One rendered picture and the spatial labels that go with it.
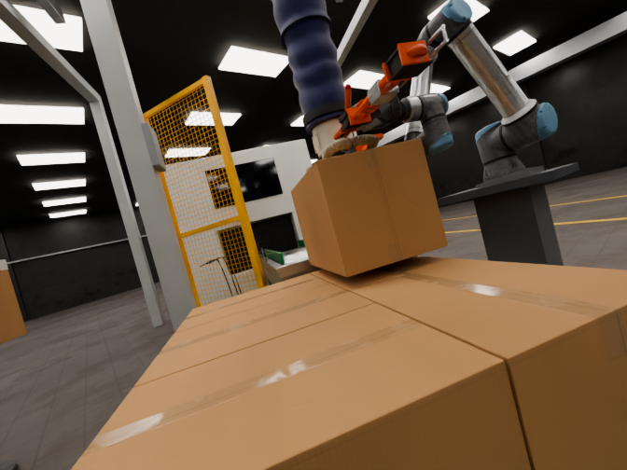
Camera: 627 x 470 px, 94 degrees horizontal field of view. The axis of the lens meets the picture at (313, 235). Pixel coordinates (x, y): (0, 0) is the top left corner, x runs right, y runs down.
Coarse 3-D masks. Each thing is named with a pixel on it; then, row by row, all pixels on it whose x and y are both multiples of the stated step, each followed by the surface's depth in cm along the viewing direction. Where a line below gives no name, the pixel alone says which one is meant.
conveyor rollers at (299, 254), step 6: (282, 252) 380; (288, 252) 346; (294, 252) 328; (300, 252) 303; (306, 252) 286; (270, 258) 322; (288, 258) 264; (294, 258) 255; (300, 258) 238; (306, 258) 230; (282, 264) 234; (288, 264) 218
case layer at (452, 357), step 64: (192, 320) 116; (256, 320) 91; (320, 320) 75; (384, 320) 64; (448, 320) 56; (512, 320) 49; (576, 320) 44; (192, 384) 57; (256, 384) 51; (320, 384) 45; (384, 384) 41; (448, 384) 38; (512, 384) 40; (576, 384) 42; (128, 448) 42; (192, 448) 38; (256, 448) 35; (320, 448) 33; (384, 448) 35; (448, 448) 37; (512, 448) 39; (576, 448) 42
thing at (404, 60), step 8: (424, 40) 69; (400, 48) 68; (392, 56) 72; (400, 56) 68; (408, 56) 68; (416, 56) 69; (424, 56) 69; (384, 64) 75; (392, 64) 74; (400, 64) 71; (408, 64) 69; (416, 64) 70; (424, 64) 71; (384, 72) 76; (392, 72) 75; (400, 72) 72; (408, 72) 73; (416, 72) 74; (392, 80) 76; (400, 80) 77
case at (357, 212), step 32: (320, 160) 97; (352, 160) 99; (384, 160) 102; (416, 160) 104; (320, 192) 101; (352, 192) 99; (384, 192) 101; (416, 192) 104; (320, 224) 112; (352, 224) 98; (384, 224) 101; (416, 224) 103; (320, 256) 127; (352, 256) 98; (384, 256) 101
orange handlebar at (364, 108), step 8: (408, 48) 68; (416, 48) 67; (424, 48) 68; (384, 80) 79; (368, 96) 89; (360, 104) 94; (368, 104) 92; (360, 112) 96; (368, 112) 97; (336, 136) 120; (344, 136) 123
